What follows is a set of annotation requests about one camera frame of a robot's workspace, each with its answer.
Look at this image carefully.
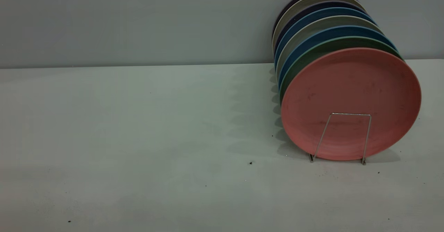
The metal wire plate rack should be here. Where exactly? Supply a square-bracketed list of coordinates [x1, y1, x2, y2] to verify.
[309, 112, 372, 165]

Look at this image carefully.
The green plate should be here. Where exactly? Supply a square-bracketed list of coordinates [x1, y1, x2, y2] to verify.
[279, 36, 403, 104]

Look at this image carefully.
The pink round plate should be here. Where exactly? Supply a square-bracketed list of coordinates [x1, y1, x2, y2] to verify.
[280, 48, 422, 161]

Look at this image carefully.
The blue plate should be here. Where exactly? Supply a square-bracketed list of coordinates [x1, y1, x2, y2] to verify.
[279, 25, 398, 90]
[274, 7, 377, 69]

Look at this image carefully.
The dark navy plate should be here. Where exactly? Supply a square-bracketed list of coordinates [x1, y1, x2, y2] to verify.
[274, 0, 365, 55]

